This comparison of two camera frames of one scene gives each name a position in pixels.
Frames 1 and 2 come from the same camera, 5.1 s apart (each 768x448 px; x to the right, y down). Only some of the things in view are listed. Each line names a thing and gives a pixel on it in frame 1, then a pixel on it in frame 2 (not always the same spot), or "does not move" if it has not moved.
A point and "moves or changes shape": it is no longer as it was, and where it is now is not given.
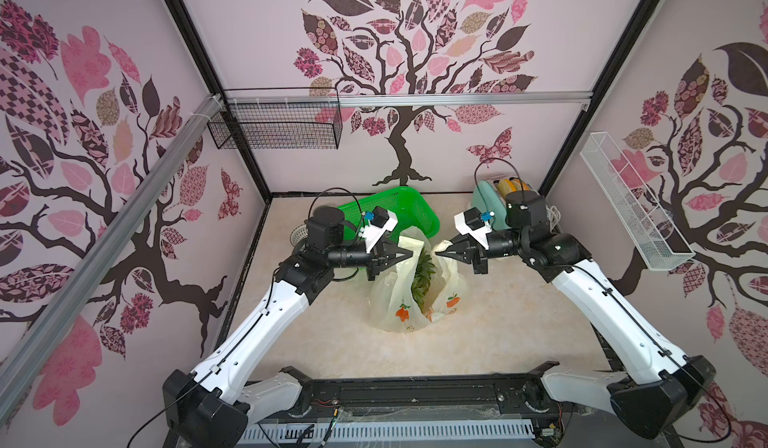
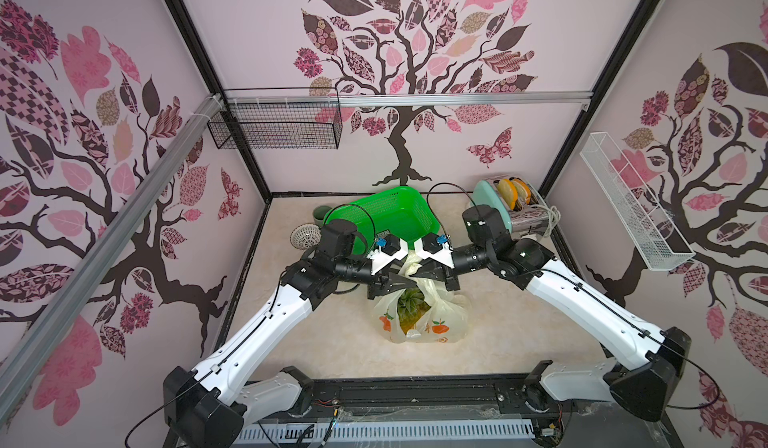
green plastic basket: x=408 y=207 does not move
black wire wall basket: x=277 y=118 does not move
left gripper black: x=383 y=255 → x=381 y=280
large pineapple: x=421 y=283 moves or changes shape
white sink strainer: x=299 y=233 does not move
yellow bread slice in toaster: x=506 y=186 does not move
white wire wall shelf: x=654 y=236 does not move
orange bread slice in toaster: x=521 y=185 does not move
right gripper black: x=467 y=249 → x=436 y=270
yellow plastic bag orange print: x=392 y=301 moves or changes shape
